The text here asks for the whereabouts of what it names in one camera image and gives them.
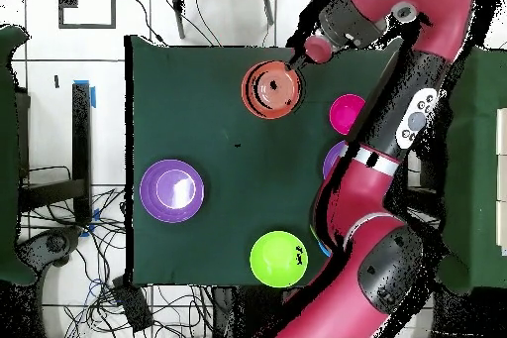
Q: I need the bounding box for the orange bowl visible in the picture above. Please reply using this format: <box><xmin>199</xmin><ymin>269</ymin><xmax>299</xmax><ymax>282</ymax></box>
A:
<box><xmin>241</xmin><ymin>60</ymin><xmax>303</xmax><ymax>121</ymax></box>

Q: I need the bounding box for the pink bowl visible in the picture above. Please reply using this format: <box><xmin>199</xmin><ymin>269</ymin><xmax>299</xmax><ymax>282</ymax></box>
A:
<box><xmin>328</xmin><ymin>93</ymin><xmax>366</xmax><ymax>136</ymax></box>

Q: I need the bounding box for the wide purple bowl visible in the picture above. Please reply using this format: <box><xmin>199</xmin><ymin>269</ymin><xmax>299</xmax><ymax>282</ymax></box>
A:
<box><xmin>139</xmin><ymin>159</ymin><xmax>206</xmax><ymax>224</ymax></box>
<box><xmin>322</xmin><ymin>140</ymin><xmax>349</xmax><ymax>179</ymax></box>

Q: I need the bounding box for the dark green tablecloth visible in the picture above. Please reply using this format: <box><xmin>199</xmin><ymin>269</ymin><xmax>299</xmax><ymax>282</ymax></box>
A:
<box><xmin>124</xmin><ymin>35</ymin><xmax>401</xmax><ymax>287</ymax></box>

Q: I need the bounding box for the green cloth covered table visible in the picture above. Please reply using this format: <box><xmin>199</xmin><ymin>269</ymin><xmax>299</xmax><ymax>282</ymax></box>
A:
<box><xmin>435</xmin><ymin>48</ymin><xmax>507</xmax><ymax>295</ymax></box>
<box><xmin>0</xmin><ymin>24</ymin><xmax>37</xmax><ymax>287</ymax></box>

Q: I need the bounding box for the large green bowl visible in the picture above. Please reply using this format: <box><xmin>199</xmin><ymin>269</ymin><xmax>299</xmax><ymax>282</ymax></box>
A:
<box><xmin>249</xmin><ymin>230</ymin><xmax>309</xmax><ymax>288</ymax></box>

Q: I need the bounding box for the black metal stand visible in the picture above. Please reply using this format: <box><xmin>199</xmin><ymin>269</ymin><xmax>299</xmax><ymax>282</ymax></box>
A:
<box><xmin>17</xmin><ymin>82</ymin><xmax>93</xmax><ymax>226</ymax></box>

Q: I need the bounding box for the black power strip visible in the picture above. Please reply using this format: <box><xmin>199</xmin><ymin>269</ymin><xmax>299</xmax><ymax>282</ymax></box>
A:
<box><xmin>110</xmin><ymin>276</ymin><xmax>154</xmax><ymax>333</ymax></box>

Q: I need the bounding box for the black grey machine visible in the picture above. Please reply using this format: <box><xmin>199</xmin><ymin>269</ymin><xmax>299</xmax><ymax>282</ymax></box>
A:
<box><xmin>17</xmin><ymin>226</ymin><xmax>84</xmax><ymax>287</ymax></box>

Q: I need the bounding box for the thin black floor cable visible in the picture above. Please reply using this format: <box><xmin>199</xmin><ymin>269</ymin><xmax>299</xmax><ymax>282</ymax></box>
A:
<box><xmin>127</xmin><ymin>0</ymin><xmax>166</xmax><ymax>47</ymax></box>

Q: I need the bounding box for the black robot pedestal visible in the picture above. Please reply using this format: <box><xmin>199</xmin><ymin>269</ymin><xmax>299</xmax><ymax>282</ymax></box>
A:
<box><xmin>211</xmin><ymin>285</ymin><xmax>286</xmax><ymax>338</ymax></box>

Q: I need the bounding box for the grey cable bundle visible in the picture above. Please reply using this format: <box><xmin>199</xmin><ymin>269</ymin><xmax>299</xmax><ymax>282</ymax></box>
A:
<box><xmin>19</xmin><ymin>165</ymin><xmax>215</xmax><ymax>338</ymax></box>

